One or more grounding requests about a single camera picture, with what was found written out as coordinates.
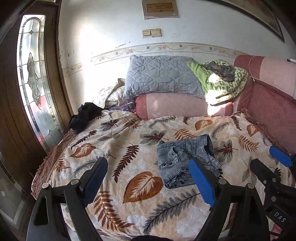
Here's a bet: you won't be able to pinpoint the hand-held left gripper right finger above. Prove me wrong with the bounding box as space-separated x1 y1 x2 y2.
188 157 271 241

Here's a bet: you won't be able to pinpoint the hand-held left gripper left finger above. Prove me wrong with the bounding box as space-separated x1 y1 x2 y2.
26 157 109 241

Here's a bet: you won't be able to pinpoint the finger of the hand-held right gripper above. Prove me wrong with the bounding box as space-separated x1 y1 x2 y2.
249 158 281 186
269 146 296 168

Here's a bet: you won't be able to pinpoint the grey denim pants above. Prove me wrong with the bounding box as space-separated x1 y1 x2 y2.
157 134 222 189

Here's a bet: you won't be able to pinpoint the leaf print blanket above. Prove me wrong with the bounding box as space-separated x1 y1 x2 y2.
47 109 296 240

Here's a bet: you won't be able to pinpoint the brown ruffled bedspread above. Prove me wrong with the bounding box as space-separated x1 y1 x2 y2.
31 130 77 200

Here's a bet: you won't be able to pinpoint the pink sofa backrest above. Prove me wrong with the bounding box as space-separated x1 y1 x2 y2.
232 54 296 158

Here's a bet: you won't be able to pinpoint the black cloth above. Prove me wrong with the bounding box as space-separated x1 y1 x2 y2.
68 102 104 135

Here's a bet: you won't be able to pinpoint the pink bolster cushion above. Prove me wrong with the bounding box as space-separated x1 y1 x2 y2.
134 93 234 120

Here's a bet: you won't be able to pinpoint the purple packet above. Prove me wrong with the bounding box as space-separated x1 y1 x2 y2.
109 102 136 113

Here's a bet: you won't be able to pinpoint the glass-paned wooden door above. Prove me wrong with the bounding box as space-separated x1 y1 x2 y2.
0 151 35 234

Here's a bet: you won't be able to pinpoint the green patterned cloth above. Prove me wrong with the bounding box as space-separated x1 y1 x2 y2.
187 60 250 106

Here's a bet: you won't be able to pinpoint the cream quilt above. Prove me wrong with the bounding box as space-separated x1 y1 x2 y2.
98 78 134 109

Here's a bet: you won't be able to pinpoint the grey quilted pillow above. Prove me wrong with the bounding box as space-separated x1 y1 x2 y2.
122 55 206 100

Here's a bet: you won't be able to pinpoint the wooden door with stained glass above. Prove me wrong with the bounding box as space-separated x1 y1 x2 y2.
0 0 72 163

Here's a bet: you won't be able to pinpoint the framed wall panel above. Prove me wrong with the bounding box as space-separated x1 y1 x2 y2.
142 0 179 19

